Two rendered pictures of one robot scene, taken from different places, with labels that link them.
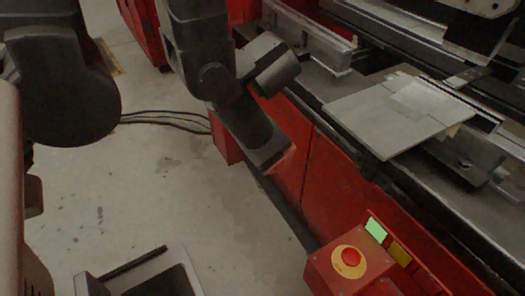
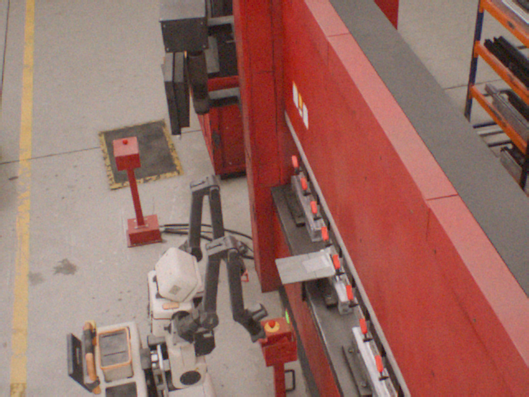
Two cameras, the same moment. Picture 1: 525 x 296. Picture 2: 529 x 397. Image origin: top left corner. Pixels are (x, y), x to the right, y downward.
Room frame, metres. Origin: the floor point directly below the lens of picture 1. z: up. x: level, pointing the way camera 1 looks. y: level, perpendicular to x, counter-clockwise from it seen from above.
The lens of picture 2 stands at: (-2.22, -1.10, 3.67)
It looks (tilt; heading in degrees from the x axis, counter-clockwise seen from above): 38 degrees down; 20
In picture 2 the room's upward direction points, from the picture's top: 4 degrees counter-clockwise
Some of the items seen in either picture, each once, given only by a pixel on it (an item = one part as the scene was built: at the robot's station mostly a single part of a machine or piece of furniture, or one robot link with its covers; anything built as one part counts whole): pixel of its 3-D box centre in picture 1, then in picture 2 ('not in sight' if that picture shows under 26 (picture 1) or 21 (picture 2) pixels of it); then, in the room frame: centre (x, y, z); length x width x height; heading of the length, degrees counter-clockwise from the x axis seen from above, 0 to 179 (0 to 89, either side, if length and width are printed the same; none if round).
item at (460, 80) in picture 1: (485, 66); not in sight; (0.64, -0.55, 1.01); 0.26 x 0.12 x 0.05; 120
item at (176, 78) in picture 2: not in sight; (178, 88); (1.33, 0.70, 1.42); 0.45 x 0.12 x 0.36; 22
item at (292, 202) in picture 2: (281, 40); (294, 208); (1.05, -0.07, 0.89); 0.30 x 0.05 x 0.03; 30
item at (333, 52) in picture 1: (302, 33); (306, 207); (1.04, -0.15, 0.92); 0.50 x 0.06 x 0.10; 30
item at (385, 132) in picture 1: (396, 111); (304, 267); (0.49, -0.29, 1.00); 0.26 x 0.18 x 0.01; 120
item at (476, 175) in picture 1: (421, 142); (323, 284); (0.50, -0.39, 0.89); 0.30 x 0.05 x 0.03; 30
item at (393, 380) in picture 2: not in sight; (401, 380); (-0.29, -0.90, 1.26); 0.15 x 0.09 x 0.17; 30
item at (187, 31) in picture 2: not in sight; (191, 67); (1.41, 0.64, 1.53); 0.51 x 0.25 x 0.85; 22
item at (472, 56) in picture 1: (473, 34); not in sight; (0.56, -0.42, 1.13); 0.10 x 0.02 x 0.10; 30
